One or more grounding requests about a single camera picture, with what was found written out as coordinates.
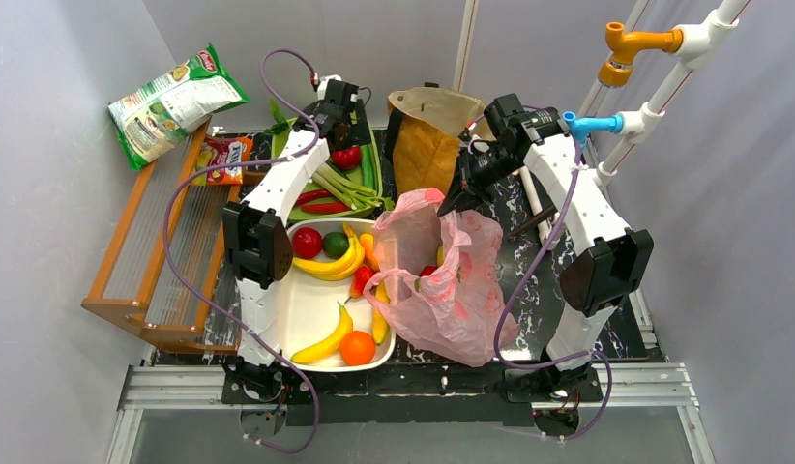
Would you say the red chili pepper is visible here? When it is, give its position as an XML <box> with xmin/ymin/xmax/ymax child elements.
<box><xmin>300</xmin><ymin>201</ymin><xmax>350</xmax><ymax>215</ymax></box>

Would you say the pink plastic grocery bag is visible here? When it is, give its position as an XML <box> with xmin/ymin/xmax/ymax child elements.
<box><xmin>364</xmin><ymin>188</ymin><xmax>519</xmax><ymax>367</ymax></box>

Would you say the single yellow banana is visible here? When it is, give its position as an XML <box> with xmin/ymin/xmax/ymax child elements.
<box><xmin>436</xmin><ymin>246</ymin><xmax>445</xmax><ymax>267</ymax></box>
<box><xmin>290</xmin><ymin>304</ymin><xmax>353</xmax><ymax>364</ymax></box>

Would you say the green cucumber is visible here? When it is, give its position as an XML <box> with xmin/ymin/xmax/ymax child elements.
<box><xmin>360</xmin><ymin>145</ymin><xmax>377</xmax><ymax>190</ymax></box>

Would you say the white fruit tray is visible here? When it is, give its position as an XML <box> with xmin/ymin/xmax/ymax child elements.
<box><xmin>268</xmin><ymin>218</ymin><xmax>396</xmax><ymax>373</ymax></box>

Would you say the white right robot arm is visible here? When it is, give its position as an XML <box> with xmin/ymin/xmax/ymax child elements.
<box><xmin>438</xmin><ymin>94</ymin><xmax>654</xmax><ymax>371</ymax></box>

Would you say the red tomato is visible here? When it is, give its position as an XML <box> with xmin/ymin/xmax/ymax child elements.
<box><xmin>331</xmin><ymin>146</ymin><xmax>362</xmax><ymax>171</ymax></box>

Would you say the white pipe frame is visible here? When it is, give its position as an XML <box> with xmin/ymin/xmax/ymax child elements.
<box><xmin>518</xmin><ymin>0</ymin><xmax>754</xmax><ymax>247</ymax></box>

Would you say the green chips bag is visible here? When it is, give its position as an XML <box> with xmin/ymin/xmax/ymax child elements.
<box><xmin>107</xmin><ymin>44</ymin><xmax>250</xmax><ymax>171</ymax></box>

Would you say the orange candy bag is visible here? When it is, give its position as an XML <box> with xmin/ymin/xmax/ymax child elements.
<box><xmin>191</xmin><ymin>136</ymin><xmax>253</xmax><ymax>186</ymax></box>

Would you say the green lime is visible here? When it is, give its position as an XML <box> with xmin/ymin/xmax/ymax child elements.
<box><xmin>322</xmin><ymin>231</ymin><xmax>350</xmax><ymax>260</ymax></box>

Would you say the green vegetable tray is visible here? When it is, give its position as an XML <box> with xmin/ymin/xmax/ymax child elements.
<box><xmin>288</xmin><ymin>130</ymin><xmax>392</xmax><ymax>222</ymax></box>

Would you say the blue faucet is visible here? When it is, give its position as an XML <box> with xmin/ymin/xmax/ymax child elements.
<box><xmin>562</xmin><ymin>111</ymin><xmax>625</xmax><ymax>149</ymax></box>

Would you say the yellow banana bunch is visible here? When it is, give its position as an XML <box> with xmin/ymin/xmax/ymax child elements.
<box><xmin>293</xmin><ymin>224</ymin><xmax>365</xmax><ymax>281</ymax></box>

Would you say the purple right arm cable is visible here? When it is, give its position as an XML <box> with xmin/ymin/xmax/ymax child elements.
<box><xmin>493</xmin><ymin>105</ymin><xmax>614</xmax><ymax>443</ymax></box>

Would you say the orange faucet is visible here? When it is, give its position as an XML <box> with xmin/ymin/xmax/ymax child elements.
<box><xmin>598</xmin><ymin>22</ymin><xmax>684</xmax><ymax>88</ymax></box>

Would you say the wooden rack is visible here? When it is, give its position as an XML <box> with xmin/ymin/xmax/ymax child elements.
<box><xmin>81</xmin><ymin>124</ymin><xmax>240</xmax><ymax>355</ymax></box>

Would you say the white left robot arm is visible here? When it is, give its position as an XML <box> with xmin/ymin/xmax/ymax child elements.
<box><xmin>222</xmin><ymin>74</ymin><xmax>362</xmax><ymax>365</ymax></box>

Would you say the yellow banana by bag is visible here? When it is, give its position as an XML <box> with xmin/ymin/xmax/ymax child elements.
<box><xmin>371</xmin><ymin>282</ymin><xmax>391</xmax><ymax>345</ymax></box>

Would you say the green white leek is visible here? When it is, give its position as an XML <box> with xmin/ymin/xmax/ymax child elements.
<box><xmin>311</xmin><ymin>164</ymin><xmax>395</xmax><ymax>211</ymax></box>

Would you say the red apple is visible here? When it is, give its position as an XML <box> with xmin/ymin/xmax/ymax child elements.
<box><xmin>291</xmin><ymin>227</ymin><xmax>323</xmax><ymax>260</ymax></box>

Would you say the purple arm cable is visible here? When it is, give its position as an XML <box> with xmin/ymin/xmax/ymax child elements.
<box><xmin>162</xmin><ymin>48</ymin><xmax>321</xmax><ymax>456</ymax></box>
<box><xmin>493</xmin><ymin>105</ymin><xmax>614</xmax><ymax>443</ymax></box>

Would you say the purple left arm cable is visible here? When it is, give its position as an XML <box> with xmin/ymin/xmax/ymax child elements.
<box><xmin>162</xmin><ymin>48</ymin><xmax>321</xmax><ymax>456</ymax></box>

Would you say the orange mango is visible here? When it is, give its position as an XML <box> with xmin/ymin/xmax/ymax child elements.
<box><xmin>359</xmin><ymin>233</ymin><xmax>380</xmax><ymax>272</ymax></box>

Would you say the aluminium base frame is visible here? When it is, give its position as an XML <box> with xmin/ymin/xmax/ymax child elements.
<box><xmin>107</xmin><ymin>300</ymin><xmax>713</xmax><ymax>463</ymax></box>

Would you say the brown paper bag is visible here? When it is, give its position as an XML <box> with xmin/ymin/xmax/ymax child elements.
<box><xmin>384</xmin><ymin>83</ymin><xmax>486</xmax><ymax>194</ymax></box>

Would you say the orange fruit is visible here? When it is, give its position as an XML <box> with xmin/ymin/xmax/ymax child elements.
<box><xmin>339</xmin><ymin>331</ymin><xmax>377</xmax><ymax>366</ymax></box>

